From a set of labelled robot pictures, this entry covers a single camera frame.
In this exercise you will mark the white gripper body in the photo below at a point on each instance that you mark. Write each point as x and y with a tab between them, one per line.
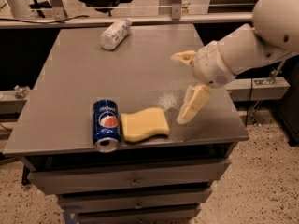
209	64

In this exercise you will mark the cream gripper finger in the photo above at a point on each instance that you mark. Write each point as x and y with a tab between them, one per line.
196	97
184	57

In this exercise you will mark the yellow sponge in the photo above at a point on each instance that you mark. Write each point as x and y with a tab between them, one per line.
144	124

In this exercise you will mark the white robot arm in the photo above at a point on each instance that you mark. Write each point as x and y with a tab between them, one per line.
272	37

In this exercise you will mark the blue pepsi can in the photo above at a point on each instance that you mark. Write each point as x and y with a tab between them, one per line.
106	126

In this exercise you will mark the top grey drawer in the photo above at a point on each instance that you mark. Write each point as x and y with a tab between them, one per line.
129	176

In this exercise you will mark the grey drawer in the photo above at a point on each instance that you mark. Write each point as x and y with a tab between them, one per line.
129	176
139	216
135	200

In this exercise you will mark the white plastic bottle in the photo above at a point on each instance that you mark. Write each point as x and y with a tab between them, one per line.
115	34

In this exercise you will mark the grey drawer cabinet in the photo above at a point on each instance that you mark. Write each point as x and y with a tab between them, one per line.
54	131

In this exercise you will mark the middle grey drawer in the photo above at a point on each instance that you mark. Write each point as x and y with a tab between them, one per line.
135	200

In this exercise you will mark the bottom grey drawer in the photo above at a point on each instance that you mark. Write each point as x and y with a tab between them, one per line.
139	216

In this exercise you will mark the small clear glass object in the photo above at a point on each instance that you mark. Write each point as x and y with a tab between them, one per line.
21	91

